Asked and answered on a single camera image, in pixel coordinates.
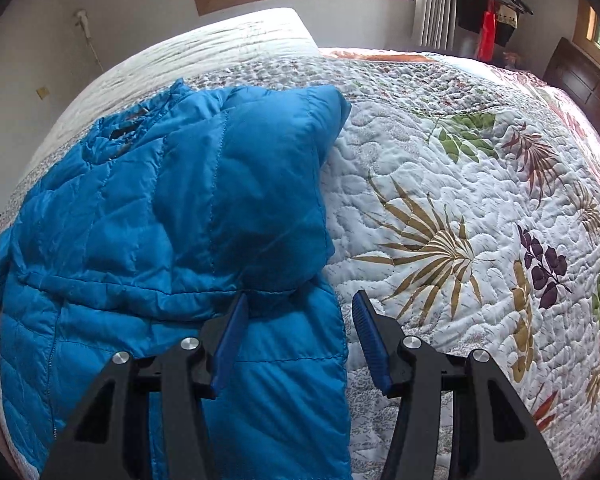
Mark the yellow wall socket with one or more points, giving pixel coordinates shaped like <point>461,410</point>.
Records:
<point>42,93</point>

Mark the coat rack with clothes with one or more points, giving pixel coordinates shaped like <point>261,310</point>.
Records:
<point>492,21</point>

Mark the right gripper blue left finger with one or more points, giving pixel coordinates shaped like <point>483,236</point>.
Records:
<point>225,336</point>

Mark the white striped curtain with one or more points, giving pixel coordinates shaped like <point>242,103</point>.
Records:
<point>434,24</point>

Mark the dark wooden headboard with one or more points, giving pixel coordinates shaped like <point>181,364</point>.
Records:
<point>573,71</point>

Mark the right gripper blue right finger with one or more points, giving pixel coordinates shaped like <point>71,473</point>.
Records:
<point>375,336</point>

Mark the floral quilted bedspread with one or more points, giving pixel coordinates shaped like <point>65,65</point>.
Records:
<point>464,199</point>

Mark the wooden side window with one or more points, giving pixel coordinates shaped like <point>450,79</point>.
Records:
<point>587,30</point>

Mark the blue puffer jacket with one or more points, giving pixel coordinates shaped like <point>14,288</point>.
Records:
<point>151,225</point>

